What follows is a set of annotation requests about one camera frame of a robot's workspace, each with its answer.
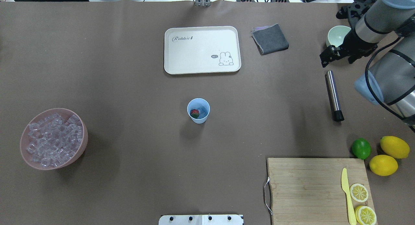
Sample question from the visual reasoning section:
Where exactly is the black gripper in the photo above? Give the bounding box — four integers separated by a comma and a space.
320, 30, 378, 68

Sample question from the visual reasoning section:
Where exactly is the steel muddler black tip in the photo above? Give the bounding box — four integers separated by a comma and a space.
325, 70, 345, 122

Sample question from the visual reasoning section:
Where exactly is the red strawberry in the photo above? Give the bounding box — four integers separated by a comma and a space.
190, 109, 200, 119

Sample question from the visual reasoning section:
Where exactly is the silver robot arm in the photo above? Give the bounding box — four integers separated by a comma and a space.
320, 0, 415, 131

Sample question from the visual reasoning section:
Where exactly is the light blue cup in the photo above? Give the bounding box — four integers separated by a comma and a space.
187, 98, 210, 124

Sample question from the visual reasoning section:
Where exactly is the pile of clear ice cubes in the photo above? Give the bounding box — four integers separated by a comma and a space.
25, 113, 84, 168

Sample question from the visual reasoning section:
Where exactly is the mint green bowl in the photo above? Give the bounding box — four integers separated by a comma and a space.
326, 25, 351, 47

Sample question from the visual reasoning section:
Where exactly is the grey folded cloth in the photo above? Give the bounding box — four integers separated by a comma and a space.
251, 23, 289, 55

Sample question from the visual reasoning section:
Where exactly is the green lime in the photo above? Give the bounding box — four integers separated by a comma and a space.
351, 138, 372, 160

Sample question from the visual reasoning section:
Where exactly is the yellow lemon far left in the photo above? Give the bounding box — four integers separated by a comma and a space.
380, 136, 410, 159

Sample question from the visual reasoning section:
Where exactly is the yellow lemon near board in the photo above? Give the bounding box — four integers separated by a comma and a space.
369, 155, 398, 176

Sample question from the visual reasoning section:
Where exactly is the yellow plastic knife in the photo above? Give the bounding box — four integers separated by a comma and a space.
341, 168, 357, 225

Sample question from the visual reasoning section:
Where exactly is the upper lemon half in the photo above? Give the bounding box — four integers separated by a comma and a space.
350, 183, 369, 203

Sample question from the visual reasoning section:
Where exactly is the lemon half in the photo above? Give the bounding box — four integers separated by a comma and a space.
350, 183, 369, 203
355, 206, 377, 225

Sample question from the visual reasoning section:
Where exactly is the bamboo cutting board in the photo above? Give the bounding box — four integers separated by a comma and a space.
264, 158, 374, 225

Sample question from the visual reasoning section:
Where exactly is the cream rabbit tray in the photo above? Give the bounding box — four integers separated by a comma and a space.
164, 26, 242, 75

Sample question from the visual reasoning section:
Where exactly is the lower lemon half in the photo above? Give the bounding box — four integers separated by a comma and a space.
355, 206, 377, 225

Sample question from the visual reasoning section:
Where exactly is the pink bowl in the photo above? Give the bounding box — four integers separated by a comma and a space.
20, 108, 89, 171

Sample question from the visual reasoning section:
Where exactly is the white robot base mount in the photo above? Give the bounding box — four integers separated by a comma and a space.
158, 214, 244, 225

